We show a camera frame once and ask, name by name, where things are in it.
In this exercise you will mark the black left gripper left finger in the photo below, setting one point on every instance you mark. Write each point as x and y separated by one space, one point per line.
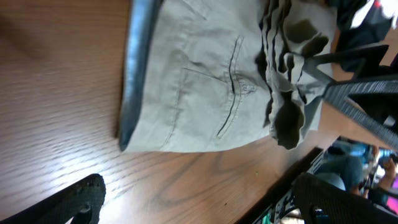
80 202

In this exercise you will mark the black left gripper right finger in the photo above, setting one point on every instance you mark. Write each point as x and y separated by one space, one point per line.
370 97

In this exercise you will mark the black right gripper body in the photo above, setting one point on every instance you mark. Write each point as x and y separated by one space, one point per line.
340 206

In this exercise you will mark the khaki green shorts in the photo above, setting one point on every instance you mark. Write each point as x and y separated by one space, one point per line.
213 75

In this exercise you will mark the black garment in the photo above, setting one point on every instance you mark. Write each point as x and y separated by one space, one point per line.
363 35

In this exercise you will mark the seated person in background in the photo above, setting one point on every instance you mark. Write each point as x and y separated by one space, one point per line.
345 165

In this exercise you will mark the white garment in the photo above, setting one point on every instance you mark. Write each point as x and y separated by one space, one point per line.
375 12

